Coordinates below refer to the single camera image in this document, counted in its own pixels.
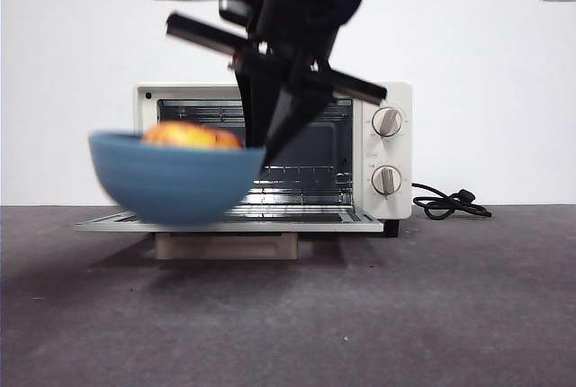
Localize black oven power cable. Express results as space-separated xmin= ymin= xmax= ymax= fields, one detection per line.
xmin=411 ymin=182 xmax=492 ymax=221

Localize oven door with beige handle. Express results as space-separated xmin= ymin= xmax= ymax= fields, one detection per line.
xmin=74 ymin=205 xmax=384 ymax=262

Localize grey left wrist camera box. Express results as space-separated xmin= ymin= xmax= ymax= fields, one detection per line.
xmin=218 ymin=0 xmax=256 ymax=23

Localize cream Toshiba toaster oven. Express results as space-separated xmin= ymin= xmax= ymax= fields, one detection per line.
xmin=134 ymin=80 xmax=413 ymax=239

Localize metal wire oven rack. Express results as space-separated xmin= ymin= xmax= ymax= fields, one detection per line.
xmin=256 ymin=162 xmax=355 ymax=194

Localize red and yellow apple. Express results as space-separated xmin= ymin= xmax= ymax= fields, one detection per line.
xmin=141 ymin=120 xmax=244 ymax=150

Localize blue ribbed bowl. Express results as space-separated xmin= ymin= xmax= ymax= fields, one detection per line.
xmin=87 ymin=130 xmax=267 ymax=227

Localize cream and beige oven knob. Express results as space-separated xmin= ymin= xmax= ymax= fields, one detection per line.
xmin=371 ymin=165 xmax=403 ymax=197
xmin=372 ymin=106 xmax=405 ymax=138

